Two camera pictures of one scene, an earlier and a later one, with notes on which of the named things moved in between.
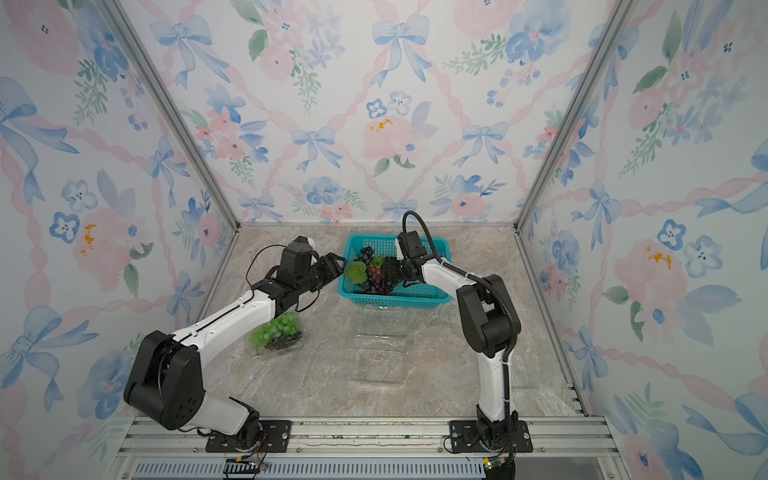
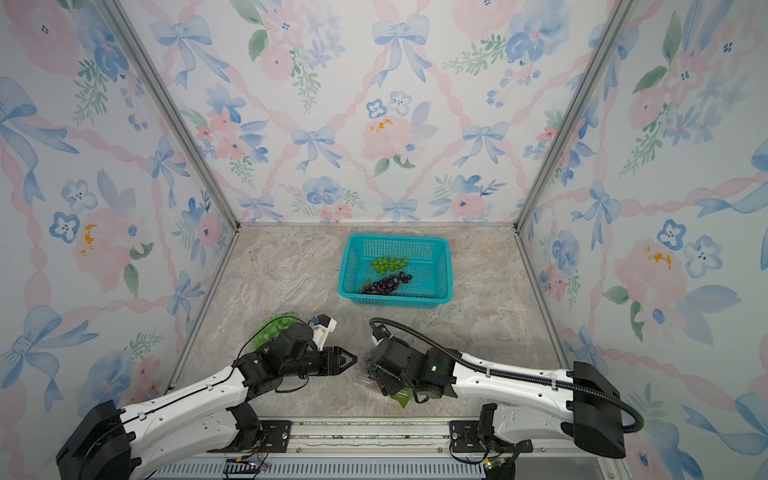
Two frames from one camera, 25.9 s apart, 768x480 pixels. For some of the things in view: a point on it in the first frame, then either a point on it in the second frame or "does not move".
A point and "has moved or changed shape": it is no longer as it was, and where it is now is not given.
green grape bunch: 286,324 does not move
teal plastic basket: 420,295 does not move
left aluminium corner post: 174,110 does not move
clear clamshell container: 380,345 has moved or changed shape
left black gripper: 331,266 -> 338,363
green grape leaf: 356,272 -> 404,396
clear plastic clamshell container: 283,334 does not move
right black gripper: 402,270 -> 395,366
